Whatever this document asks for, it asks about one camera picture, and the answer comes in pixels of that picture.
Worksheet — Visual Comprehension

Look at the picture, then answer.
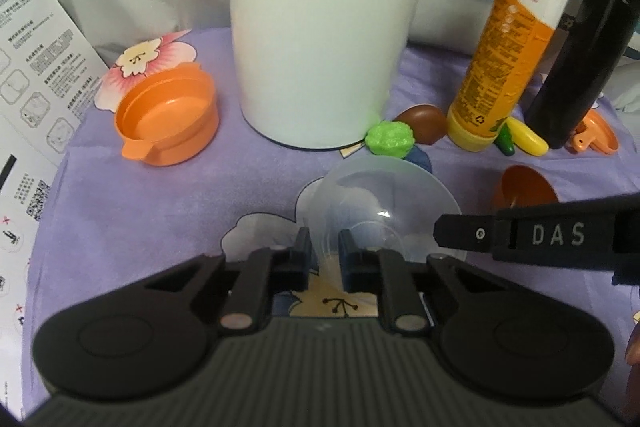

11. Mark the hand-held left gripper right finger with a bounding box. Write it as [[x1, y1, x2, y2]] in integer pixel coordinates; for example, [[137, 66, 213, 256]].
[[339, 229, 503, 333]]

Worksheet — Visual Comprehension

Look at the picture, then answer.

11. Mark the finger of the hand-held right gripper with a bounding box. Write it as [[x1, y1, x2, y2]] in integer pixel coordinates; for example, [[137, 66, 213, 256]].
[[432, 209, 498, 253]]

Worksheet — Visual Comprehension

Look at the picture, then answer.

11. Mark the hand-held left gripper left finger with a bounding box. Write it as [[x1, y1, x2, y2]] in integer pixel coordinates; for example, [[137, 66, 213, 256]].
[[145, 228, 313, 333]]

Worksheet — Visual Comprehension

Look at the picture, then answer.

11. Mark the clear plastic bowl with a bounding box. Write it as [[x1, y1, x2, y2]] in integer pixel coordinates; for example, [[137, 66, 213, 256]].
[[295, 157, 468, 303]]

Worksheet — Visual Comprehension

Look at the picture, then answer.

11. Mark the red-brown small bowl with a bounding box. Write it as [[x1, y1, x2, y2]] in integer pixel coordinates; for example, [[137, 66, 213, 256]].
[[492, 164, 560, 210]]

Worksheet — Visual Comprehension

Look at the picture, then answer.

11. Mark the green toy pepper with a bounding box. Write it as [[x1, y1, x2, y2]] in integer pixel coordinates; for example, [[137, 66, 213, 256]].
[[495, 124, 517, 156]]

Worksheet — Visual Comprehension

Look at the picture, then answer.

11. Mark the small orange dish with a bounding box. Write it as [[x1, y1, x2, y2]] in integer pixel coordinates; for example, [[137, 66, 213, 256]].
[[567, 108, 620, 155]]

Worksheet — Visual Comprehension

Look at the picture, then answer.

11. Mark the brown toy egg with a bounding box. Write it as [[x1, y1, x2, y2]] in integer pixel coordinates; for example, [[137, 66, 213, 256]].
[[395, 104, 448, 145]]

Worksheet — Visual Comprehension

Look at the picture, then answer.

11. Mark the yellow toy banana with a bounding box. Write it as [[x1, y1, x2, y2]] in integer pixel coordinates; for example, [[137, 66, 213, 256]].
[[505, 117, 550, 156]]

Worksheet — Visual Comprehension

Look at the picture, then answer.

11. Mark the green toy cabbage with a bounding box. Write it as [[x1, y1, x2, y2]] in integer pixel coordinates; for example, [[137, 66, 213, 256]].
[[364, 121, 416, 158]]

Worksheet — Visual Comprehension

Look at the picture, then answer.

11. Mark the purple floral tablecloth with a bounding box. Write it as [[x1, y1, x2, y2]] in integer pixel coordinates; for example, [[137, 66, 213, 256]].
[[20, 27, 640, 358]]

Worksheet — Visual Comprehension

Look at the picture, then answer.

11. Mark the black thermos bottle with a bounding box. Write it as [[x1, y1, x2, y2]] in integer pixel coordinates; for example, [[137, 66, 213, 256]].
[[525, 0, 640, 150]]

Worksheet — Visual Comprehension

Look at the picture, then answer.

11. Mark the yellow orange detergent bottle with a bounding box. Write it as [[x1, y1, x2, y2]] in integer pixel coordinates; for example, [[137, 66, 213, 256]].
[[446, 0, 582, 152]]

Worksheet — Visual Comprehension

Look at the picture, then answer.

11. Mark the white thermos jug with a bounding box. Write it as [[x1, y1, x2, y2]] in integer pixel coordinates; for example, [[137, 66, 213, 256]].
[[215, 0, 436, 151]]

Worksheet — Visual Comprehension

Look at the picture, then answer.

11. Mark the white instruction sheet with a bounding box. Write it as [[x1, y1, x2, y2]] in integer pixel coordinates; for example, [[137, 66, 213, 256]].
[[0, 0, 111, 420]]

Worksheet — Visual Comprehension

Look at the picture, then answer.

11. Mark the orange bowl with handle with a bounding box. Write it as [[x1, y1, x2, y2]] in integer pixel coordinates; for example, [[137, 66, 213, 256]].
[[114, 62, 220, 166]]

